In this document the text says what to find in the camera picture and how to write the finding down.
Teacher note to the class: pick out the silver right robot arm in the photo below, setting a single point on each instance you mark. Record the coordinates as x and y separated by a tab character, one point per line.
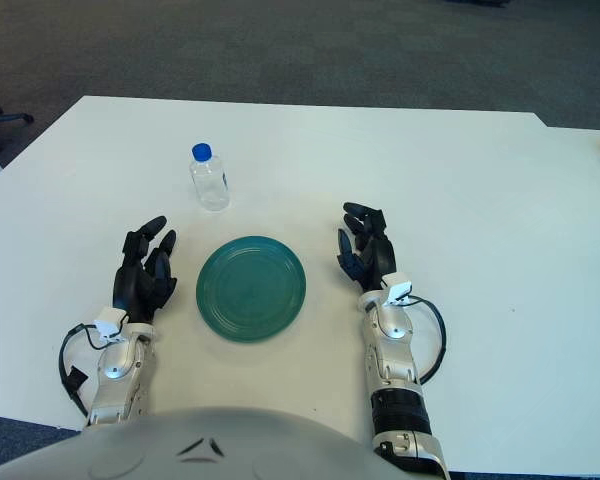
395	360

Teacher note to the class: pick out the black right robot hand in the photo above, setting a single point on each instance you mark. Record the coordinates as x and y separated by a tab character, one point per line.
377	257

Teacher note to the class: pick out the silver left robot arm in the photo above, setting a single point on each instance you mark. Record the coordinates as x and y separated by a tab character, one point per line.
115	360

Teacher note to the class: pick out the clear bottle with blue cap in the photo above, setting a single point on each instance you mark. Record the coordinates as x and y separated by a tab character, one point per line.
209	185

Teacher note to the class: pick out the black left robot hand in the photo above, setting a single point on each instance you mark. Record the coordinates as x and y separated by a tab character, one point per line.
135	285

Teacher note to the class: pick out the grey robot torso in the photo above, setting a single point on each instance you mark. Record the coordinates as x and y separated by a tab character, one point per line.
205	450

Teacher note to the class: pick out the green round plate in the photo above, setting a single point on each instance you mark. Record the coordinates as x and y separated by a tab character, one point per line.
252	290

